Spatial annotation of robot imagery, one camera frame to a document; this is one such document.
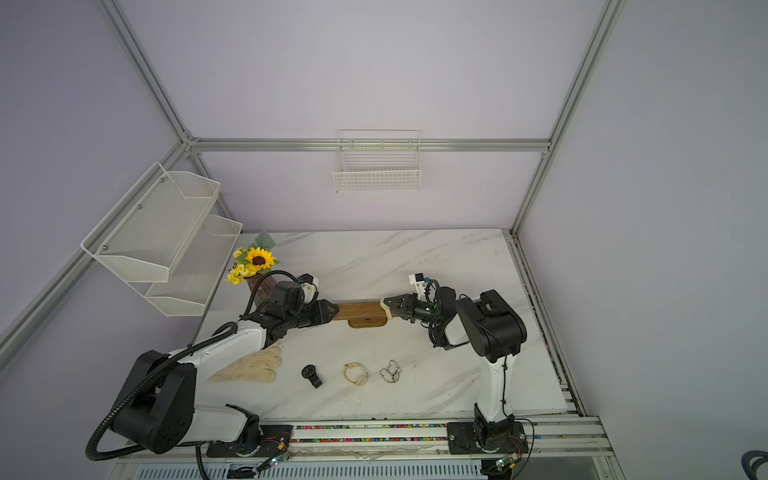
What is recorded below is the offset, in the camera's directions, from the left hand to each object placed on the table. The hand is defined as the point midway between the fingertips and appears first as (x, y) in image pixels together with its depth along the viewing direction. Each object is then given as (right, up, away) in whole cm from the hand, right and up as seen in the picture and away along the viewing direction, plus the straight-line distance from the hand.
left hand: (333, 313), depth 89 cm
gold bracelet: (+9, -17, -7) cm, 21 cm away
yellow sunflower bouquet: (-21, +16, -7) cm, 27 cm away
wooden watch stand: (+8, 0, 0) cm, 8 cm away
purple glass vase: (-13, +9, -17) cm, 23 cm away
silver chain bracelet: (+18, -17, -4) cm, 25 cm away
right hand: (+16, +2, +1) cm, 16 cm away
